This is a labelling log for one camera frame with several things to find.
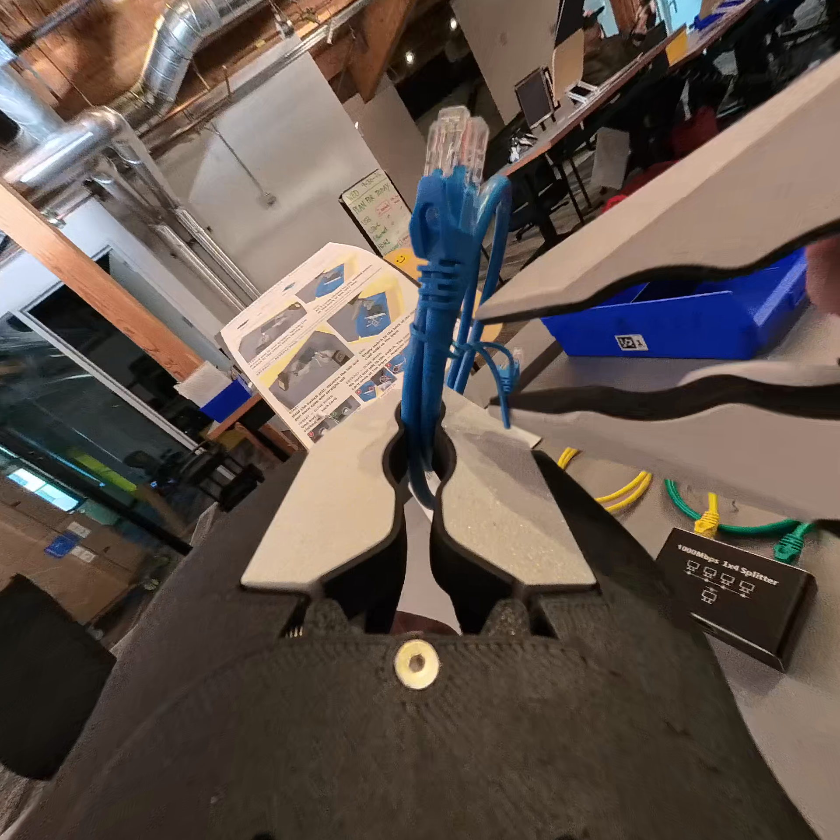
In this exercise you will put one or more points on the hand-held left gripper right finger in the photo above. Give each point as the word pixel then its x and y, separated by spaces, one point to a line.
pixel 512 518

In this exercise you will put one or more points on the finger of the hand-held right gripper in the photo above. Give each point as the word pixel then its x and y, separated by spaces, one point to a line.
pixel 689 216
pixel 722 453

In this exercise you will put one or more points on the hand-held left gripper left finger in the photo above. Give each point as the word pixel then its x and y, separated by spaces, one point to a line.
pixel 321 518

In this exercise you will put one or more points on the blue plastic bin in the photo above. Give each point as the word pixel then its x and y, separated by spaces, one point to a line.
pixel 226 400
pixel 689 321

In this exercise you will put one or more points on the black ethernet splitter box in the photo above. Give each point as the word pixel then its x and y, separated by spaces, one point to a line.
pixel 728 590

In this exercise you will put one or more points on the person's right hand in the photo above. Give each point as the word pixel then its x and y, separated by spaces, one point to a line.
pixel 825 275

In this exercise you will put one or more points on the laminated instruction sheet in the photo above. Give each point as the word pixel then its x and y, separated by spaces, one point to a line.
pixel 308 341

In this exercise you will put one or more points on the black computer monitor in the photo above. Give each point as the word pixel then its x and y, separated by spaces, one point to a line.
pixel 533 98

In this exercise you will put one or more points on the large cardboard box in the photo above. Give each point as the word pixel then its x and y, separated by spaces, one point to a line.
pixel 65 571

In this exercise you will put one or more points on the whiteboard with scribbles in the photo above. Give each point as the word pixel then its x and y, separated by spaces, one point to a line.
pixel 380 216

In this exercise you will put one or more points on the silver ventilation duct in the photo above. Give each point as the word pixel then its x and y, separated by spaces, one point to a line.
pixel 177 46

